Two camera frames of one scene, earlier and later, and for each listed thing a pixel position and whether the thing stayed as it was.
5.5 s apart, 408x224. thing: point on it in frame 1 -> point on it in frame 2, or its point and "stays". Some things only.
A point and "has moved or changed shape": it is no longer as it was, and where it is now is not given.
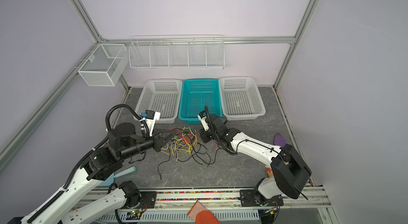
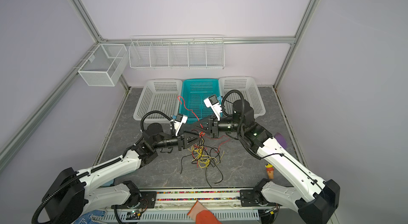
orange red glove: (202, 215) stays
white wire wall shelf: (177, 52) stays
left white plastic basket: (161, 95) stays
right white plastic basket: (241, 98) stays
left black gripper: (159, 141) -> (180, 141)
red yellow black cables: (184, 144) has moved or changed shape
